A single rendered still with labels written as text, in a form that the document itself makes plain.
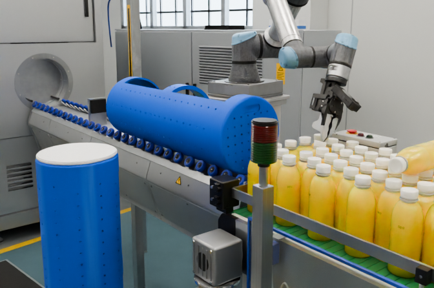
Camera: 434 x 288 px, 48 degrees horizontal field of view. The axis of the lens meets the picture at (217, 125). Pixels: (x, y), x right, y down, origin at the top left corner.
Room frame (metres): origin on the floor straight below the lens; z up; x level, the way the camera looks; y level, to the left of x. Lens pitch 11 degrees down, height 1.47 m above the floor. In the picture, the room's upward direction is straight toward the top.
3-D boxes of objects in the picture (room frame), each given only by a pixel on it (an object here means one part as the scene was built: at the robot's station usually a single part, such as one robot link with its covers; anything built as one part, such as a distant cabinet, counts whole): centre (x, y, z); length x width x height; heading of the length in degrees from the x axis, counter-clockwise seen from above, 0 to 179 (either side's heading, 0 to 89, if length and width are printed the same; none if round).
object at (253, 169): (1.47, -0.13, 0.99); 0.07 x 0.07 x 0.19
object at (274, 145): (1.12, -0.11, 1.18); 0.06 x 0.06 x 0.05
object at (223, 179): (1.48, -0.03, 0.95); 0.10 x 0.07 x 0.10; 128
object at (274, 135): (1.12, -0.11, 1.23); 0.06 x 0.06 x 0.04
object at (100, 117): (2.69, 0.67, 1.00); 0.10 x 0.04 x 0.15; 128
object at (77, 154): (1.68, 0.50, 1.03); 0.28 x 0.28 x 0.01
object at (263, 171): (1.12, -0.11, 1.18); 0.06 x 0.06 x 0.16
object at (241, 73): (2.31, -0.13, 1.27); 0.15 x 0.15 x 0.10
